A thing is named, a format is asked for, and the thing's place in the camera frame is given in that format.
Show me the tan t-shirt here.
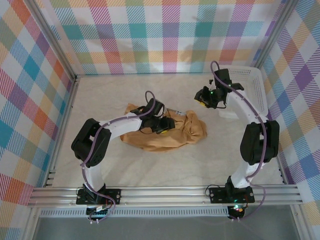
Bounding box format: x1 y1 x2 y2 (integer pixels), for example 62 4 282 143
119 101 208 153

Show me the white perforated plastic basket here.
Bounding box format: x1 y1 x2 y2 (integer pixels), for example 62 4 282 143
218 67 269 120

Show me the aluminium mounting beam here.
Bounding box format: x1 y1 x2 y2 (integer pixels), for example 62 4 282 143
26 183 305 208

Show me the small control circuit board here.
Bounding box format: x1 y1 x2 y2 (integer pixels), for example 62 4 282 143
86 203 113 221
228 203 247 219

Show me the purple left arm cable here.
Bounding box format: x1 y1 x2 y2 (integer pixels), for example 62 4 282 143
80 90 158 224

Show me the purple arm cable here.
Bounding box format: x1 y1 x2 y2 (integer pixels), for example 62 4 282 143
80 90 158 224
209 60 266 222

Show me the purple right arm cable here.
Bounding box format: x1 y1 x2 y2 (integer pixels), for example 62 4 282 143
209 60 266 222

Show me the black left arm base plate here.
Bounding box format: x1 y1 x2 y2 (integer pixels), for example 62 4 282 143
75 188 122 206

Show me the slotted grey cable tray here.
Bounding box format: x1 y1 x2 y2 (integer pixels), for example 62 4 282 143
39 206 230 218

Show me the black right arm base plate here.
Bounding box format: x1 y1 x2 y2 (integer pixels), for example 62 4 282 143
208 186 256 204

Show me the aluminium side frame rail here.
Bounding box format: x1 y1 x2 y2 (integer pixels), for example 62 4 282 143
258 66 291 186
43 74 81 188

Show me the aluminium frame post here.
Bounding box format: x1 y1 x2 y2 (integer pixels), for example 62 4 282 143
26 0 78 80
291 206 310 240
21 207 42 240
253 0 300 70

